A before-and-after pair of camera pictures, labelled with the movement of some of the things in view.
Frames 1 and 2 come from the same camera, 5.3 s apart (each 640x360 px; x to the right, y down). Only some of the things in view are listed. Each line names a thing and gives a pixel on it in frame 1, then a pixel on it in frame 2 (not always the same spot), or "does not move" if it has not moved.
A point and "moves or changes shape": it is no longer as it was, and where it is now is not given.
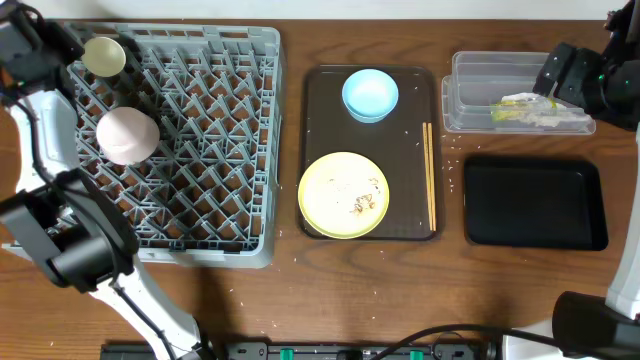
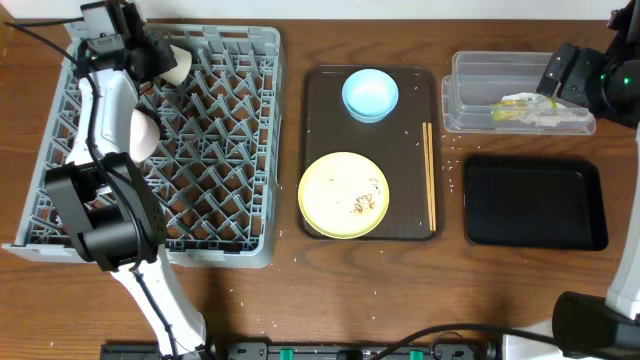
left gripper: [23, 32] to [153, 60]
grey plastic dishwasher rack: [211, 192] does not move
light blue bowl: [369, 95] does not move
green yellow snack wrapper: [506, 110] does not move
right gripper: [552, 70] does not move
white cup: [104, 57] moves or changes shape
